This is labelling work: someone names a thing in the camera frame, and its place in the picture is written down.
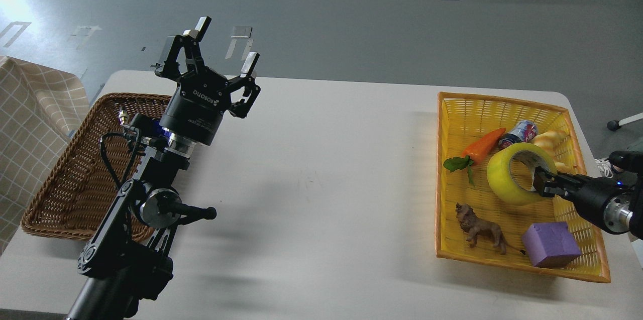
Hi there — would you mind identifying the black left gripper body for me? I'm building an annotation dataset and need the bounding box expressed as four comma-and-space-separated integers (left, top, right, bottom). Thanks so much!
159, 67, 231, 146

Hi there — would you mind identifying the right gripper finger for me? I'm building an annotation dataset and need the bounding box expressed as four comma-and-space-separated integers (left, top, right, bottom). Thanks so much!
532, 166, 560, 198

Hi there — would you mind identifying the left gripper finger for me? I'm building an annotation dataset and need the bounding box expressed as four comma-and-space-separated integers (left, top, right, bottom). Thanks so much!
224, 52, 260, 119
154, 16, 211, 82

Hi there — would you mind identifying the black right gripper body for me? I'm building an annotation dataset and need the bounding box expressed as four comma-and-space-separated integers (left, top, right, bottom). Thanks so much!
556, 173, 625, 233

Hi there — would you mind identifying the yellow tape roll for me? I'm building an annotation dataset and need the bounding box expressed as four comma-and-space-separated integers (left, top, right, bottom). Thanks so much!
487, 142, 558, 206

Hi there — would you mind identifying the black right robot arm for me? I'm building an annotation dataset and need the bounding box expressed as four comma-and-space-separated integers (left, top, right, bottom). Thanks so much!
533, 151, 642, 239

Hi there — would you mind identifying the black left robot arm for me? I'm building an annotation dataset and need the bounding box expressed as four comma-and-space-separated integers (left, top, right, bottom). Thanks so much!
66, 16, 260, 319

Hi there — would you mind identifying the person leg with shoe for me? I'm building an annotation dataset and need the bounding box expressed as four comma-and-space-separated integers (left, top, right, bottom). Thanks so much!
594, 158, 616, 178

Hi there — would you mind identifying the toy croissant bread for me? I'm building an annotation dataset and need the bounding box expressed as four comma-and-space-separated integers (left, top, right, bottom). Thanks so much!
531, 130, 572, 173

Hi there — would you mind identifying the purple foam cube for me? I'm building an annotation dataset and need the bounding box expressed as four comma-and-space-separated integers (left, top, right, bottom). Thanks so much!
521, 222, 582, 269

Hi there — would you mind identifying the small soda can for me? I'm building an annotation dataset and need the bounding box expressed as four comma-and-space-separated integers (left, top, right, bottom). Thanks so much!
497, 120, 539, 150

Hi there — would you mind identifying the yellow plastic basket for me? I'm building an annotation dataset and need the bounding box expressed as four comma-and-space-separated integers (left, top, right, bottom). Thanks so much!
435, 92, 611, 283

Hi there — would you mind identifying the black chair caster leg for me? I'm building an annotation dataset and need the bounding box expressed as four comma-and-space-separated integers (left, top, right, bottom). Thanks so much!
606, 113, 643, 132

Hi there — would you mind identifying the orange toy carrot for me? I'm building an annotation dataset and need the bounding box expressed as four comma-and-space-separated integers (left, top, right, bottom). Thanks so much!
442, 128, 507, 187

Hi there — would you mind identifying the brown toy lion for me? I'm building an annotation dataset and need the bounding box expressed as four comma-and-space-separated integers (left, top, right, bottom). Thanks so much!
455, 202, 526, 255

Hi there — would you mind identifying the beige checkered cloth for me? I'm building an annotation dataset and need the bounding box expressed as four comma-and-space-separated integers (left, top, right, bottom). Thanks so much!
1, 55, 89, 251

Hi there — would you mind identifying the brown wicker basket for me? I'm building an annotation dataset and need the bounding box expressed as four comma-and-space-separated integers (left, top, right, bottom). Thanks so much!
21, 92, 170, 241

